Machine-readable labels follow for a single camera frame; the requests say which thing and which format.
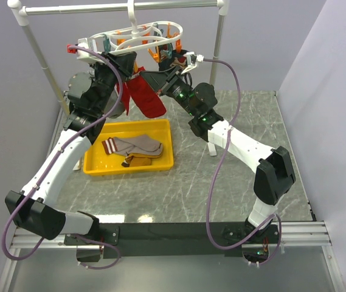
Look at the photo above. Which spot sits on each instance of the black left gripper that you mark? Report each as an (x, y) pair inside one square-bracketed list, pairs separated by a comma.
[(124, 63)]

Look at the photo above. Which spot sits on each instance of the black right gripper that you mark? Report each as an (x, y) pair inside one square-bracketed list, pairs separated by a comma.
[(169, 78)]

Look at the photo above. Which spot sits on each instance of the red penguin sock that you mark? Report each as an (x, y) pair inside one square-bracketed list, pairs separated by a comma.
[(125, 97)]

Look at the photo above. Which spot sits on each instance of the red sock with stripes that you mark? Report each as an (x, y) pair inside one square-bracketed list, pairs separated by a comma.
[(145, 98)]

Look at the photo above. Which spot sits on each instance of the white clip hanger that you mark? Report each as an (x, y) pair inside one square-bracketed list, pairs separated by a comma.
[(158, 38)]

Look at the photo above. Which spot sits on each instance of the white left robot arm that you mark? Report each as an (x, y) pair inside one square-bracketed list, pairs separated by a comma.
[(91, 103)]

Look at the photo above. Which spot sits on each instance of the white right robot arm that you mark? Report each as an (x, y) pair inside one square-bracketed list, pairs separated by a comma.
[(272, 167)]

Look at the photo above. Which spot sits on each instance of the dark navy hanging sock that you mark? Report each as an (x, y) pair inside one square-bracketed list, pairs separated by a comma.
[(177, 59)]

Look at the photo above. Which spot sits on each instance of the brown striped grey sock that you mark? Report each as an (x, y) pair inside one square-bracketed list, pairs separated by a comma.
[(143, 145)]

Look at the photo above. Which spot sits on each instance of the mustard yellow sock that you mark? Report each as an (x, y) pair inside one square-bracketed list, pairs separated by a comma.
[(136, 160)]

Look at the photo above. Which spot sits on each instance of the yellow plastic bin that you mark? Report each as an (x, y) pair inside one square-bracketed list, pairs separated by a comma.
[(97, 163)]

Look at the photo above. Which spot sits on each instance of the white and silver drying rack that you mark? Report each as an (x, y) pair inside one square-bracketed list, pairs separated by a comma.
[(22, 13)]

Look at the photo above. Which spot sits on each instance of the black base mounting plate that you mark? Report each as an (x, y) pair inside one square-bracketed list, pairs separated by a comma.
[(184, 239)]

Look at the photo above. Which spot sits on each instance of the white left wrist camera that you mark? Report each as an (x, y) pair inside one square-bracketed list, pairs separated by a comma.
[(83, 51)]

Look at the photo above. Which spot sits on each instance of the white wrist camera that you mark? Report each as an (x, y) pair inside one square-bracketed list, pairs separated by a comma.
[(193, 61), (83, 51)]

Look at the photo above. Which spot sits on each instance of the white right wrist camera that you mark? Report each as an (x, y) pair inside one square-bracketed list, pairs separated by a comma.
[(193, 61)]

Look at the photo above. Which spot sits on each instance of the aluminium rail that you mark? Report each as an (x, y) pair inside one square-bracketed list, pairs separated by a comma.
[(294, 234)]

